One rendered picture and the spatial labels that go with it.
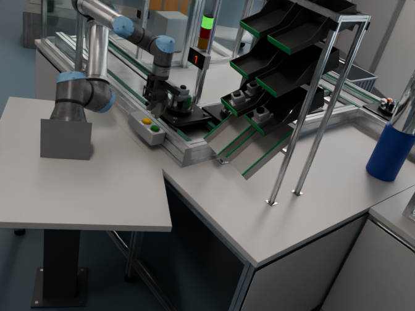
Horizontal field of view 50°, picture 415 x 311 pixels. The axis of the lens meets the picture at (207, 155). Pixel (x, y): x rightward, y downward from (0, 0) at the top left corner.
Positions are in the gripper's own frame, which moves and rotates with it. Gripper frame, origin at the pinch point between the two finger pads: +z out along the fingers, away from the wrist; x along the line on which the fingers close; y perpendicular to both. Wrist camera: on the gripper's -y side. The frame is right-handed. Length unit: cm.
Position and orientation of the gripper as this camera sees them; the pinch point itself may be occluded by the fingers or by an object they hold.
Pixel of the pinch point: (157, 115)
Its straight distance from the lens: 195.6
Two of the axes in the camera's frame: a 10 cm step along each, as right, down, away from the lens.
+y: -7.7, 2.0, -6.1
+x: 6.1, 5.2, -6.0
